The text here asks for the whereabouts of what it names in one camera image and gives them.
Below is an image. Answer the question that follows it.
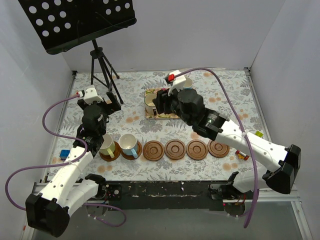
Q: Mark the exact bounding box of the cream mug with black handle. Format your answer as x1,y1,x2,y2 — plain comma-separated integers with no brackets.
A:
144,93,157,116

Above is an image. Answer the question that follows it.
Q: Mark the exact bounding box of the blue mug with white interior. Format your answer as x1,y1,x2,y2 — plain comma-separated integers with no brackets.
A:
183,77,193,89

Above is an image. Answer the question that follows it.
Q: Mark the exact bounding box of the yellow-green mug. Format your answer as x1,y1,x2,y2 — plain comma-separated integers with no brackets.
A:
99,133,116,158

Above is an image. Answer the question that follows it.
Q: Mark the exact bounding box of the light blue mug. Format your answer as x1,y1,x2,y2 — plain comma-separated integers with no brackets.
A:
118,133,138,159

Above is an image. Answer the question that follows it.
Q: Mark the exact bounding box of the brown wooden coaster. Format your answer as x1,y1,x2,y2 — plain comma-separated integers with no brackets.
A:
121,141,143,161
99,142,121,162
164,139,186,160
186,139,209,161
143,140,165,162
207,140,230,158

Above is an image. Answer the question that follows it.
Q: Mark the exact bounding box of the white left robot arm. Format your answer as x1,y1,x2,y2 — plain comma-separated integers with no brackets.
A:
25,89,121,238

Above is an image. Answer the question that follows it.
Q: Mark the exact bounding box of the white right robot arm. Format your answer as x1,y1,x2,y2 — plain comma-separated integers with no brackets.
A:
153,88,301,199

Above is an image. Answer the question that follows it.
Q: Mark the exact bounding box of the floral serving tray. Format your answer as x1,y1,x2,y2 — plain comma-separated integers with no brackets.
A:
144,88,179,120

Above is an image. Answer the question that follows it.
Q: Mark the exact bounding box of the blue toy block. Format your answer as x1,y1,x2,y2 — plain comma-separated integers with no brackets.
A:
59,149,70,161

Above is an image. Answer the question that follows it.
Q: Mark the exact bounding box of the floral tablecloth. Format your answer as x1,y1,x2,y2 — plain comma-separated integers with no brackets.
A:
50,70,269,181

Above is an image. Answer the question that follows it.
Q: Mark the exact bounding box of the toy car with red wheels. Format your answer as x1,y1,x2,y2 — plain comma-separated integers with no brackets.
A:
235,150,250,161

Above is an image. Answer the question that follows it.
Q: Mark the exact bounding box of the lime green toy brick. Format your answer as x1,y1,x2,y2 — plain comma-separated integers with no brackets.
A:
255,130,264,138

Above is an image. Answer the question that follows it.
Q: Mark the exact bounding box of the black perforated music stand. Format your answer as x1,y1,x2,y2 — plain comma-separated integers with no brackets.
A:
19,0,137,91

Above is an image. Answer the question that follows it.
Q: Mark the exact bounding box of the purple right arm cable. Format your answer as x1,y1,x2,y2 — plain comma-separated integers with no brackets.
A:
179,67,260,229

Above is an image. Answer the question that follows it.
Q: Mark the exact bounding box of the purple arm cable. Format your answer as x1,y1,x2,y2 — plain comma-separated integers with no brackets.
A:
179,67,260,229
4,92,127,227

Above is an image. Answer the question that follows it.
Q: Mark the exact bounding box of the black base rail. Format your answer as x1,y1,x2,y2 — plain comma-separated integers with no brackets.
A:
89,180,240,211

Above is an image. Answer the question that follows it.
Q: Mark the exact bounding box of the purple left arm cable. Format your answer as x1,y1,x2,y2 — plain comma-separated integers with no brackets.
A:
4,92,127,227

